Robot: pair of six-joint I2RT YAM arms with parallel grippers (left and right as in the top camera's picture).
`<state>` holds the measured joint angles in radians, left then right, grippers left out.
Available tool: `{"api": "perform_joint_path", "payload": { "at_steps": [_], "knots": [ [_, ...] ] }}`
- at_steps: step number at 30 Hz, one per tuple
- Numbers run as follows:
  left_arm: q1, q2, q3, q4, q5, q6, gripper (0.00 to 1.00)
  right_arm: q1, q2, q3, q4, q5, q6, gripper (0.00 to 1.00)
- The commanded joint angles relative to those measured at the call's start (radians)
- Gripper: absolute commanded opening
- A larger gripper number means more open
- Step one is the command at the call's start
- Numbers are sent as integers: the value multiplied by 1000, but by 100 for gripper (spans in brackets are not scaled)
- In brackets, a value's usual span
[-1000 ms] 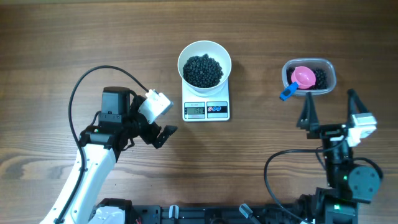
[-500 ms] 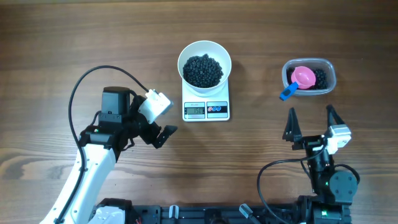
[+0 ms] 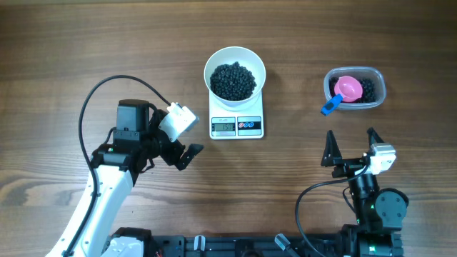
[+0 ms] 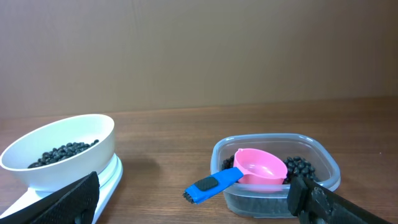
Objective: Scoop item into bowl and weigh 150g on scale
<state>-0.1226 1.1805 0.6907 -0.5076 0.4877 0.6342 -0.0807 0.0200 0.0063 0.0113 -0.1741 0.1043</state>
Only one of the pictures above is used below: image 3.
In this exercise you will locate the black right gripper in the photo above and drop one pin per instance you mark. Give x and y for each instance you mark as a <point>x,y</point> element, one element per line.
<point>350,166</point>

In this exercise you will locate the pile of black beans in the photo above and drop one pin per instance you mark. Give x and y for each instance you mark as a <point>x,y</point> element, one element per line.
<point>368,87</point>

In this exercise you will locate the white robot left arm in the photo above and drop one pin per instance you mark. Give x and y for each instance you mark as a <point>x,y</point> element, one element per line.
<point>139,136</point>

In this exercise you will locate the pink scoop with blue handle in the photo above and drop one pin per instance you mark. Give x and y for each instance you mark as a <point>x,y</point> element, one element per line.
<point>347,89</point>

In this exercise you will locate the clear plastic bean container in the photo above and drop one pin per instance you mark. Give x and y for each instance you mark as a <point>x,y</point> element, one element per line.
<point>358,72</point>

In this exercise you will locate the white bowl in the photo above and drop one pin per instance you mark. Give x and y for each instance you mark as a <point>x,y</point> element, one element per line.
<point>246,58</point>

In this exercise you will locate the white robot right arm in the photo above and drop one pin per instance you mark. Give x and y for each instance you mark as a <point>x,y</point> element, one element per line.
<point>379,212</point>

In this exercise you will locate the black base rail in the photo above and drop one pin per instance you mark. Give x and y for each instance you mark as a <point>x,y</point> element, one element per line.
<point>202,246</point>

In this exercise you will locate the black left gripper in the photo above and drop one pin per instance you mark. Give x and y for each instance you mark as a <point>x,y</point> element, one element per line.
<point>175,157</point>

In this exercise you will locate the white digital kitchen scale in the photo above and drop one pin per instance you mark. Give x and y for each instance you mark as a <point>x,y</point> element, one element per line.
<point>236,122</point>

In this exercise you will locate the black beans in bowl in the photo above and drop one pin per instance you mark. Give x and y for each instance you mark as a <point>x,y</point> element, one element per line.
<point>232,82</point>

